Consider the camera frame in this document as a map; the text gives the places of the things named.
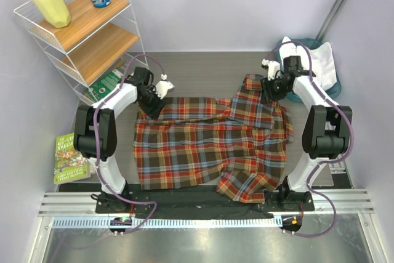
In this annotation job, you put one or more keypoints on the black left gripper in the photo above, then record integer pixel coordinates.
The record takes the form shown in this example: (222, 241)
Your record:
(154, 111)

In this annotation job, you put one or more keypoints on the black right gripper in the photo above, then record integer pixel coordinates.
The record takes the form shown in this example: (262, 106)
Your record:
(266, 95)

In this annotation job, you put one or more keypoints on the red brown plaid shirt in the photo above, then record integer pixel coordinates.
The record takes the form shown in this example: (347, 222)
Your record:
(241, 142)

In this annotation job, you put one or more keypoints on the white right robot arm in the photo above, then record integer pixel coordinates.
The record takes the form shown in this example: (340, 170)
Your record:
(326, 134)

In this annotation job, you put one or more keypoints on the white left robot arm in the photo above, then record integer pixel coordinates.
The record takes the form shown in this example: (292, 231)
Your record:
(95, 133)

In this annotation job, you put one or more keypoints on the white shirts in basket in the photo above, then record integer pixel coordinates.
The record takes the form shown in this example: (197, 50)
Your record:
(323, 63)

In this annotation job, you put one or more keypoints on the teal plastic basket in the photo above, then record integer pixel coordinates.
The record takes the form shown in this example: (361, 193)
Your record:
(332, 87)

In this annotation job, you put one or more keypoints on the green treehouse book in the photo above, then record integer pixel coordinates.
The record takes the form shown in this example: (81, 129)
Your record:
(69, 164)

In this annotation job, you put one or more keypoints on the yellow faceted cup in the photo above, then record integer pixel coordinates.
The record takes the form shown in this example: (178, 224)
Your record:
(54, 12)

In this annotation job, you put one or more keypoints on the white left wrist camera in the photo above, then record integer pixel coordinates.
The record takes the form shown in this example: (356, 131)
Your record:
(163, 87)

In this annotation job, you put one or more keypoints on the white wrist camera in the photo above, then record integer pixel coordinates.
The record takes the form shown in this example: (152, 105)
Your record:
(273, 68)
(163, 87)

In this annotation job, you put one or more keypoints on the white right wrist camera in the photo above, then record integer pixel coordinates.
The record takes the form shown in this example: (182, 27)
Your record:
(273, 68)

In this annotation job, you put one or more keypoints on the white wire wooden shelf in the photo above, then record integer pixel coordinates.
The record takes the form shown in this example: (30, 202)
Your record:
(95, 41)

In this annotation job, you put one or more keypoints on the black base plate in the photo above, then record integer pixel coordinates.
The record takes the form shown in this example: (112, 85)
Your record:
(198, 203)

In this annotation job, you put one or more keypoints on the aluminium rail frame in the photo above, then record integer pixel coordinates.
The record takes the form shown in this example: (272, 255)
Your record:
(196, 224)

